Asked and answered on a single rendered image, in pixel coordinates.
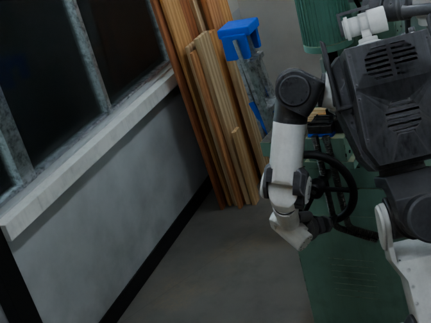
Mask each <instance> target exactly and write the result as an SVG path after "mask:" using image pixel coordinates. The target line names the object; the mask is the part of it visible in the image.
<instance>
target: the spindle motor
mask: <svg viewBox="0 0 431 323"><path fill-rule="evenodd" d="M294 2H295V5H296V11H297V15H298V21H299V25H300V31H301V37H302V41H303V47H304V51H305V52H306V53H309V54H322V51H321V46H320V43H319V41H322V42H324V43H325V44H326V50H327V53H331V52H334V51H338V50H341V49H344V48H345V47H348V46H350V45H351V44H352V43H353V41H354V39H353V37H352V40H350V41H348V39H346V38H345V37H342V36H341V32H340V29H339V24H338V21H337V17H336V14H338V13H342V12H346V11H348V10H349V9H348V2H347V0H294ZM343 17H346V18H347V19H349V18H350V14H347V15H343V16H340V18H341V21H342V20H343V19H342V18H343Z"/></svg>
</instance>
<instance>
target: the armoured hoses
mask: <svg viewBox="0 0 431 323"><path fill-rule="evenodd" d="M311 139H312V144H313V146H314V150H315V151H319V152H322V151H321V148H320V144H319V137H318V135H313V136H311ZM322 139H323V143H324V145H325V150H326V153H327V154H329V155H330V156H333V157H335V156H334V153H333V151H332V150H333V149H332V146H331V141H330V135H323V136H322ZM317 165H318V169H319V173H320V176H324V177H326V178H327V175H326V169H325V163H324V162H323V161H320V160H317ZM329 166H330V170H331V173H332V177H333V181H334V185H335V187H339V188H342V185H341V180H340V177H339V173H338V170H336V169H335V168H334V167H332V166H331V165H329ZM324 194H325V199H326V203H327V207H328V213H329V216H330V217H332V216H333V215H334V214H336V213H335V208H334V204H333V200H332V195H331V192H324ZM337 197H338V201H339V206H340V208H341V211H343V210H344V209H345V207H346V206H347V205H346V200H345V197H344V192H337ZM344 224H345V227H344V226H342V225H340V224H339V223H337V224H335V225H334V227H333V228H334V229H336V231H340V232H342V233H346V234H349V235H351V236H355V237H358V238H361V239H363V240H364V239H365V240H368V241H370V242H374V243H377V240H378V239H379V236H378V232H374V231H371V230H368V229H364V228H360V227H358V226H354V225H353V224H352V223H351V220H350V216H349V217H348V218H347V219H345V220H344Z"/></svg>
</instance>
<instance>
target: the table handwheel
mask: <svg viewBox="0 0 431 323"><path fill-rule="evenodd" d="M303 159H315V160H320V161H322V162H325V163H327V164H329V165H331V166H332V167H334V168H335V169H336V170H338V171H339V172H340V173H341V175H342V176H343V178H344V179H345V181H346V183H347V185H348V188H339V187H329V186H326V182H327V181H328V180H329V178H330V176H331V175H332V173H331V170H330V169H326V175H327V178H326V177H324V176H320V174H319V176H318V177H317V178H314V179H312V188H311V193H310V199H309V202H308V203H307V204H306V206H305V208H304V210H299V211H308V210H309V208H310V206H311V204H312V202H313V200H314V199H319V198H321V196H322V195H323V194H324V192H345V193H350V198H349V201H348V204H347V206H346V207H345V209H344V210H343V211H342V212H340V213H339V214H337V216H338V218H337V221H336V224H337V223H339V222H342V221H343V220H345V219H347V218H348V217H349V216H350V215H351V214H352V213H353V211H354V209H355V207H356V205H357V201H358V190H357V184H356V182H355V180H354V178H353V176H352V174H351V172H350V171H349V170H348V169H347V168H346V166H344V165H343V164H342V163H341V162H340V161H339V160H337V159H336V158H334V157H333V156H330V155H329V154H326V153H322V152H319V151H304V155H303Z"/></svg>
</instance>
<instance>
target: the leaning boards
mask: <svg viewBox="0 0 431 323"><path fill-rule="evenodd" d="M150 3H151V6H152V9H153V12H154V14H155V18H156V21H157V24H158V27H159V30H160V33H161V36H162V39H163V41H164V44H165V48H166V50H167V54H168V56H169V59H170V62H171V65H172V68H173V71H174V75H175V77H176V80H177V82H178V86H179V88H180V92H181V94H182V97H183V101H184V103H185V107H186V109H187V113H188V115H189V119H190V121H191V124H192V127H193V130H194V133H195V136H196V139H197V141H198V145H199V148H200V151H201V154H202V157H203V160H204V162H205V165H206V168H207V171H208V175H209V177H210V180H211V183H212V186H213V189H214V192H215V196H216V198H217V201H218V203H219V207H220V209H221V210H224V208H225V206H226V205H227V204H228V205H229V206H231V205H232V204H233V205H234V206H238V209H241V208H242V207H243V206H244V203H246V204H251V203H252V205H257V203H258V201H259V199H260V198H259V195H258V188H257V185H258V183H259V181H260V180H259V177H258V174H259V172H260V174H261V176H262V175H263V173H264V168H265V166H266V165H267V164H268V163H269V157H268V156H263V154H262V149H261V146H260V142H261V141H262V136H261V134H260V130H259V128H258V124H257V121H256V118H255V115H254V113H253V110H252V109H251V107H250V106H249V103H250V101H249V98H248V95H247V92H246V89H245V86H244V83H243V80H242V77H241V74H240V71H239V68H238V66H237V62H236V60H234V61H228V62H227V61H226V56H225V53H224V48H223V43H222V40H220V39H219V37H218V34H217V31H218V30H219V29H220V28H222V27H223V26H224V25H225V24H226V23H227V22H228V21H233V18H232V14H231V11H230V7H229V5H228V1H227V0H150Z"/></svg>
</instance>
